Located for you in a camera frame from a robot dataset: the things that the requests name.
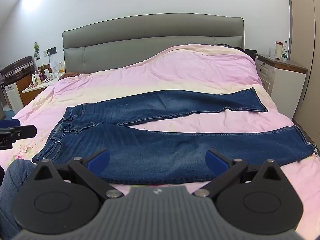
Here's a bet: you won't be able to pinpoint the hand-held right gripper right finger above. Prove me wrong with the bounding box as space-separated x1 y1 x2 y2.
192 149 285 198

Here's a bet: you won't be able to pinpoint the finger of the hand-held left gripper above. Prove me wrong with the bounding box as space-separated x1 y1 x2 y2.
0 119 21 128
0 125 37 151

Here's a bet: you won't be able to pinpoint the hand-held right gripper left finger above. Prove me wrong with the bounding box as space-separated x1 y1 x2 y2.
34 149 124 198

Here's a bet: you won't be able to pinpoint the blue denim pants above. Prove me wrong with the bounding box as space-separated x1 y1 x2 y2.
32 87 315 185

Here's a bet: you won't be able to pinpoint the wooden nightstand with white top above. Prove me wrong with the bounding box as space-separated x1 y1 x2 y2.
21 76 60 106

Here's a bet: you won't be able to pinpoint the black suitcase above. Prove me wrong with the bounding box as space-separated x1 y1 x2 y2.
0 56 34 85

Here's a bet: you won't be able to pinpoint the cluster of cosmetic bottles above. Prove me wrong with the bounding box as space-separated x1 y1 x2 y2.
29 62 66 87

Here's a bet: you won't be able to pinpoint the person's leg in jeans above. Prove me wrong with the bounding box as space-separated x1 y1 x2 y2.
0 159 38 240

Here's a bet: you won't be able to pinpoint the brown pillow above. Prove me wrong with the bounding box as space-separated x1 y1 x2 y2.
58 72 83 80

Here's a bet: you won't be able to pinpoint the pink duvet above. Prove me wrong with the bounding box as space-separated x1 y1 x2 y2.
0 44 320 189

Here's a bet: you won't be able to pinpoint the white nightstand with brown top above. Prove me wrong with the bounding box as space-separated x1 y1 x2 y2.
254 52 308 120

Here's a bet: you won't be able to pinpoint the dark cloth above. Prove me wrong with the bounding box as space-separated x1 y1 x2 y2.
216 43 255 58

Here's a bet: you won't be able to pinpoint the grey upholstered headboard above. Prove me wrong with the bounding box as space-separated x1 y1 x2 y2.
62 13 245 75

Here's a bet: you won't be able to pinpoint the beige wardrobe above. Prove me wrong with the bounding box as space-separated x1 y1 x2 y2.
287 0 320 135

